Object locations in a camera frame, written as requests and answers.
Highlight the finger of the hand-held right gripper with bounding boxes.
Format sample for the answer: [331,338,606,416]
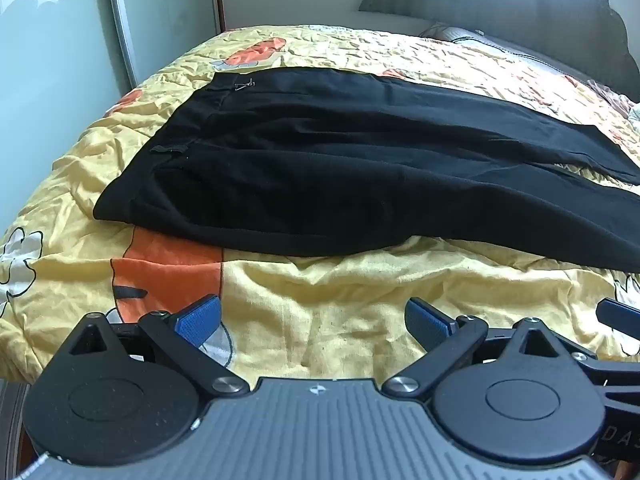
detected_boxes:
[571,352,640,412]
[596,298,640,329]

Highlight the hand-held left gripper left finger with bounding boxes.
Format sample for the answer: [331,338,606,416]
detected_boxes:
[65,294,251,402]

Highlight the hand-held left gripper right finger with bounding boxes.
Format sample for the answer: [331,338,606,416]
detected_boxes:
[382,297,598,402]

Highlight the black pants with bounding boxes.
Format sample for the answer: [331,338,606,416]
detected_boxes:
[93,66,640,273]

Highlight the yellow printed blanket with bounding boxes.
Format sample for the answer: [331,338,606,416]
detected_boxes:
[0,24,640,383]

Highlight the pink crumpled cloth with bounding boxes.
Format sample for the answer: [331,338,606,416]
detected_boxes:
[589,79,637,117]

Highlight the grey pillow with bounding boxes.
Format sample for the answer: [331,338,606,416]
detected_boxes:
[419,22,640,97]

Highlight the frosted glass wardrobe door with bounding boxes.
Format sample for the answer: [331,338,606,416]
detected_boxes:
[0,0,142,241]

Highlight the grey padded headboard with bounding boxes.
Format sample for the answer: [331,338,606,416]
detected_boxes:
[358,0,640,101]

